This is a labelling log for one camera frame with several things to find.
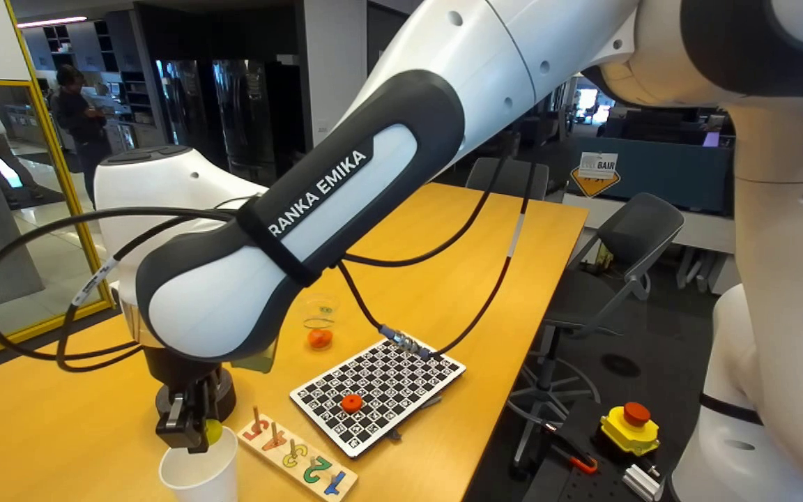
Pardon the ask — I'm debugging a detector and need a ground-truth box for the orange number piece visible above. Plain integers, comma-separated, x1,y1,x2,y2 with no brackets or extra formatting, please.
261,421,288,452

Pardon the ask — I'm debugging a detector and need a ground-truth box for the shelf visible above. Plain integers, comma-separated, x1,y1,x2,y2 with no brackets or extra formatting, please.
22,20,167,151

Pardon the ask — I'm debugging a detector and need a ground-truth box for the yellow warning sign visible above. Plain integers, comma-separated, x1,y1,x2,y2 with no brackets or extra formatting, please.
569,152,622,199

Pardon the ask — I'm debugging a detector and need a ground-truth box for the yellow emergency stop button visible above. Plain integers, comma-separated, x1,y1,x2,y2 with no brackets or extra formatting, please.
599,402,661,458

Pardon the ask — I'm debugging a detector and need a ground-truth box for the silver aluminium bracket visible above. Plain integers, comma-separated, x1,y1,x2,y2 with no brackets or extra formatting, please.
622,463,664,502

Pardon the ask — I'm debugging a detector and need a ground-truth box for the blue counter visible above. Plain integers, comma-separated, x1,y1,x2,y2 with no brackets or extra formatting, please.
567,135,736,217

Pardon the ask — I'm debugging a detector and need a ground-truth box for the green number piece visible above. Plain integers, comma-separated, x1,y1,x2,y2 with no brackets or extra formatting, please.
302,456,333,486

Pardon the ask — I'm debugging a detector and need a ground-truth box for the black and white checkerboard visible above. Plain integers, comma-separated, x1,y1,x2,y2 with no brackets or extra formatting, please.
289,336,467,459

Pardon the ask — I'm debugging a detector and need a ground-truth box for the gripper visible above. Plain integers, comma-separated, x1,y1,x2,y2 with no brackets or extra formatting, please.
142,344,237,455

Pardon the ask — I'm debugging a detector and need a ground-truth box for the person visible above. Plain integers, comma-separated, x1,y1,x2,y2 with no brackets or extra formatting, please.
49,64,112,210

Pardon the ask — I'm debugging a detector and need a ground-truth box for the transparent cup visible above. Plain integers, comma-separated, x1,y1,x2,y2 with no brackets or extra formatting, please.
302,297,341,351

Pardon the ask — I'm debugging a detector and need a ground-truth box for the row of black refrigerators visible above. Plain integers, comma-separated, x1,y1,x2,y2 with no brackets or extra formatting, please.
153,57,306,186

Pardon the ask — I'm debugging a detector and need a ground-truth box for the orange handled clamp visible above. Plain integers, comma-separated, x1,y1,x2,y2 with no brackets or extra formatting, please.
543,421,599,476

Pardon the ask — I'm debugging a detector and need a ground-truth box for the yellow framed glass partition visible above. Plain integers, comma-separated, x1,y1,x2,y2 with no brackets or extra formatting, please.
0,0,118,368

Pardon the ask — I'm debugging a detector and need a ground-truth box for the ceiling light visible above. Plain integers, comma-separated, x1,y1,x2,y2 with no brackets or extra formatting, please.
16,15,89,30

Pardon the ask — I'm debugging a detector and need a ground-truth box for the wooden number puzzle board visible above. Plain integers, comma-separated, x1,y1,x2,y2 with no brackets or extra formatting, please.
236,411,360,502

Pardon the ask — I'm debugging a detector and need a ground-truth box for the white cup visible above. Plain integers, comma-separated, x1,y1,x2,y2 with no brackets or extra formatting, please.
158,426,240,502

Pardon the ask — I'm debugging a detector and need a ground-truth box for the red number piece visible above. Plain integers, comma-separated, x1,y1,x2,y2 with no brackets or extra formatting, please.
243,407,270,442

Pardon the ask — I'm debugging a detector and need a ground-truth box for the grey office chair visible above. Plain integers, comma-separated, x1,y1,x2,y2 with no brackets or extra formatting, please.
465,157,551,202
505,192,686,483

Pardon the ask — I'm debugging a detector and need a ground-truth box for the yellow number piece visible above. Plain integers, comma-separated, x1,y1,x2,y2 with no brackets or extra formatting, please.
282,439,309,470

